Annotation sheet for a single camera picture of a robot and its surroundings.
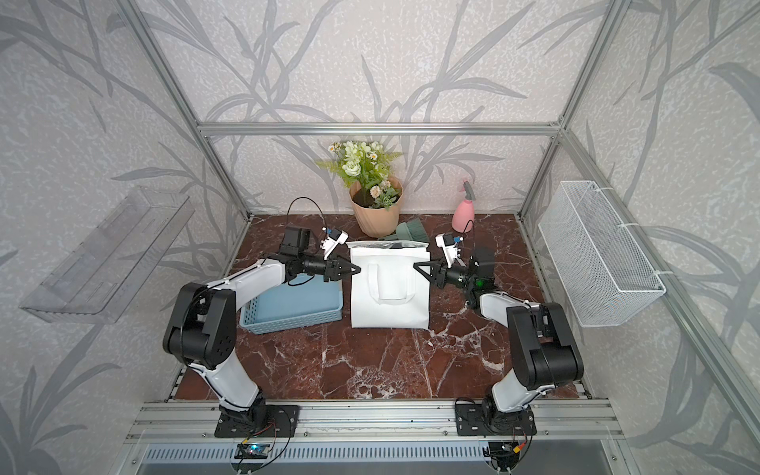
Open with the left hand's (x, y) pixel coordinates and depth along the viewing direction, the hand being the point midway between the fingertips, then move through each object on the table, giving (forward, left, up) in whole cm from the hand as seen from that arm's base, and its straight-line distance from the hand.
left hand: (356, 269), depth 85 cm
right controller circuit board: (-42, -39, -18) cm, 60 cm away
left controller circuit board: (-42, +22, -17) cm, 50 cm away
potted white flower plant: (+29, -4, +2) cm, 30 cm away
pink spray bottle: (+30, -37, -9) cm, 49 cm away
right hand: (+1, -18, +1) cm, 18 cm away
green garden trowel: (+28, -18, -15) cm, 37 cm away
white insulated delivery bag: (-6, -10, -2) cm, 12 cm away
